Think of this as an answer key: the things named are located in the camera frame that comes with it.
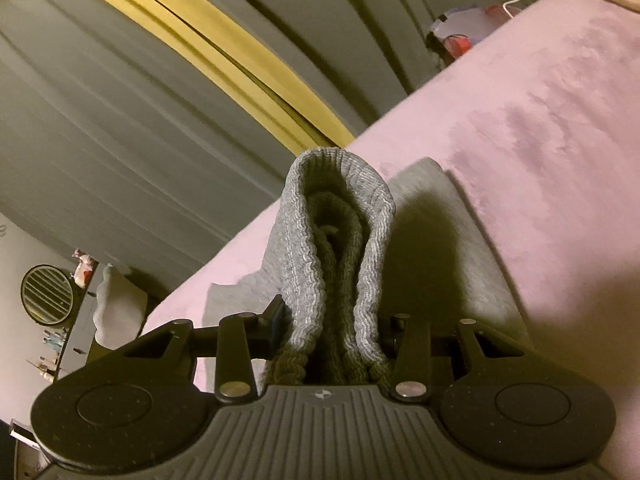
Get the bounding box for red object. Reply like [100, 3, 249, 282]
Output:
[444, 34, 474, 57]

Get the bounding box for round slatted mirror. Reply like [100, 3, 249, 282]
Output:
[20, 265, 75, 325]

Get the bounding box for small pink figurine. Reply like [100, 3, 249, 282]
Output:
[72, 248, 99, 289]

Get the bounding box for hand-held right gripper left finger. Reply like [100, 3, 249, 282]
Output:
[122, 295, 289, 404]

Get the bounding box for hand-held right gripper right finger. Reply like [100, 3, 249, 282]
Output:
[380, 312, 527, 404]

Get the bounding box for grey dresser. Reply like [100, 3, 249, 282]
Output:
[47, 287, 103, 378]

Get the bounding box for white cloth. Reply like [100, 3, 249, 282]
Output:
[92, 263, 149, 349]

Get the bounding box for pink fleece blanket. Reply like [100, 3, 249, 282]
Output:
[144, 0, 640, 480]

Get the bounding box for grey curtain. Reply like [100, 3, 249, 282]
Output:
[0, 0, 576, 306]

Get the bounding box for grey ribbed pants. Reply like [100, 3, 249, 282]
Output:
[207, 147, 532, 387]

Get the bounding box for yellow curtain band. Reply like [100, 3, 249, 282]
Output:
[42, 0, 357, 153]

